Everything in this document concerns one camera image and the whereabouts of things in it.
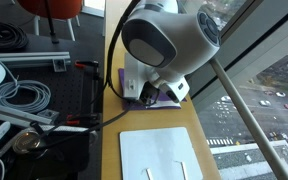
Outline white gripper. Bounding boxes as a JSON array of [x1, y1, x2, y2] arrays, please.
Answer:
[[123, 53, 189, 103]]

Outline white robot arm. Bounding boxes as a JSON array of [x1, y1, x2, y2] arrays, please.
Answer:
[[121, 0, 221, 103]]

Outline white paper sheets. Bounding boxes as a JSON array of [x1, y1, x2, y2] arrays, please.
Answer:
[[150, 101, 181, 108]]

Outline black perforated breadboard table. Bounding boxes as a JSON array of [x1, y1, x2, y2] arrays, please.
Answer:
[[7, 35, 102, 180]]

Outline aluminium extrusion bar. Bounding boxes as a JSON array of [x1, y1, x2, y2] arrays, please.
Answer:
[[0, 105, 52, 128], [0, 52, 71, 72]]

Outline white flat board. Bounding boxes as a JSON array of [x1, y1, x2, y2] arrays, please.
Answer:
[[119, 127, 203, 180]]

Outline grey window handrail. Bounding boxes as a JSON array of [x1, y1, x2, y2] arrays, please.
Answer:
[[209, 58, 288, 180]]

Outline orange chair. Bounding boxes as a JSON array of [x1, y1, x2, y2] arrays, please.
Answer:
[[17, 0, 82, 41]]

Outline round brass disc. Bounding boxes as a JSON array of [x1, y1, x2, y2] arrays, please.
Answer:
[[13, 132, 41, 154]]

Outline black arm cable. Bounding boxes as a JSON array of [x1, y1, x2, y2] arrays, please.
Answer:
[[33, 0, 142, 148]]

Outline red clamp handle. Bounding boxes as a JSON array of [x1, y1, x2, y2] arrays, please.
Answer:
[[66, 113, 100, 126], [74, 60, 99, 69]]

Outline coiled white cable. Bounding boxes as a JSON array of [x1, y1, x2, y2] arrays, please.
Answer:
[[0, 79, 52, 114]]

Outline coiled black cable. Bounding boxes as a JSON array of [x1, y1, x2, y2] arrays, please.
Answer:
[[0, 21, 30, 53]]

